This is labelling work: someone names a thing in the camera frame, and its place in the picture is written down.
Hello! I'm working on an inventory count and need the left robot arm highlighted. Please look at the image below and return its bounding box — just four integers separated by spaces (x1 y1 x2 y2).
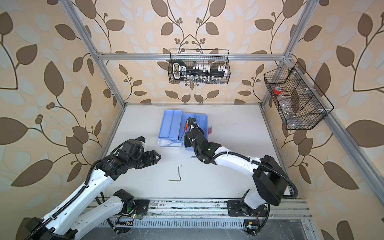
20 137 161 240

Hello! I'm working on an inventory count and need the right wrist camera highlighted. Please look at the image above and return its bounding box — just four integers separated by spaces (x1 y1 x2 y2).
186 118 198 131

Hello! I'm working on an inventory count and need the black socket set holder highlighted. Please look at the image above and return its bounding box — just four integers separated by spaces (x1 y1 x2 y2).
168 60 230 84

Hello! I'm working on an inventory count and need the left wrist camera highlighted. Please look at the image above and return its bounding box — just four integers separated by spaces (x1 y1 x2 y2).
136 136 146 143

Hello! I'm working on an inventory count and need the white and blue tool box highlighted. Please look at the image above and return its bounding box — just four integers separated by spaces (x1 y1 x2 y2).
158 110 209 151

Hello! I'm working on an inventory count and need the back wire basket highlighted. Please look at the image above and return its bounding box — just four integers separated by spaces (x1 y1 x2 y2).
168 48 231 85

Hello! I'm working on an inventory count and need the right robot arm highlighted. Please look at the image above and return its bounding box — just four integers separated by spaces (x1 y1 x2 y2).
184 125 299 217

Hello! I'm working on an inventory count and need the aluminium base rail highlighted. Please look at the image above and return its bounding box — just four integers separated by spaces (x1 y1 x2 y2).
64 197 313 219

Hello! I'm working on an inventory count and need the wire basket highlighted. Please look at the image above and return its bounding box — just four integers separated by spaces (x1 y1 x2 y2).
168 48 231 85
264 61 334 130

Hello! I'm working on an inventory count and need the aluminium frame bar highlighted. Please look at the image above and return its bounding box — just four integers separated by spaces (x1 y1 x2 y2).
96 52 286 62

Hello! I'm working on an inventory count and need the right wire basket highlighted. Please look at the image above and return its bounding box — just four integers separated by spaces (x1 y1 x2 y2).
264 61 334 130

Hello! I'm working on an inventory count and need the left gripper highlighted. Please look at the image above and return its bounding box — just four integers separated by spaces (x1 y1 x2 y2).
127 149 163 170

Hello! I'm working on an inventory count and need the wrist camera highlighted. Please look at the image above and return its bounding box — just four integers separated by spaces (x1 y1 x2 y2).
186 118 198 131
136 136 146 143

